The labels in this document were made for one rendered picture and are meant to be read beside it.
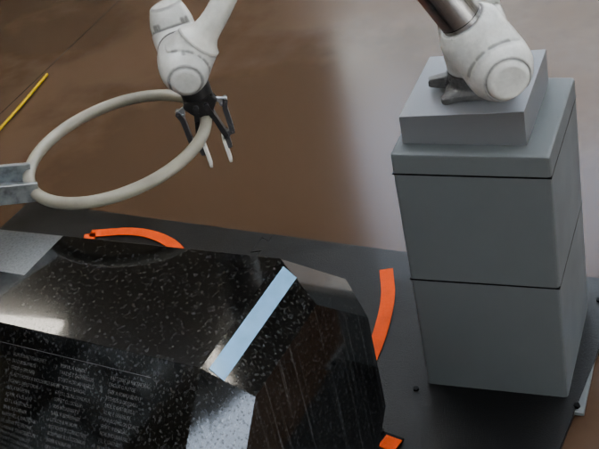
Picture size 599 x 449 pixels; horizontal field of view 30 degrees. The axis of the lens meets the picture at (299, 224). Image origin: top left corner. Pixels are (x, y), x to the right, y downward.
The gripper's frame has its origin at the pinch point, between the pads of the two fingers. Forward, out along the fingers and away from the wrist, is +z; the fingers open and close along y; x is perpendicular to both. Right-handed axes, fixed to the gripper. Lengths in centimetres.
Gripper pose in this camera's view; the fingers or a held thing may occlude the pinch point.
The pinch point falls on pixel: (217, 151)
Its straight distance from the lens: 281.1
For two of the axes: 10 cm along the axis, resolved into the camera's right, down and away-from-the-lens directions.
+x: 1.1, 5.6, -8.2
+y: -9.6, 2.7, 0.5
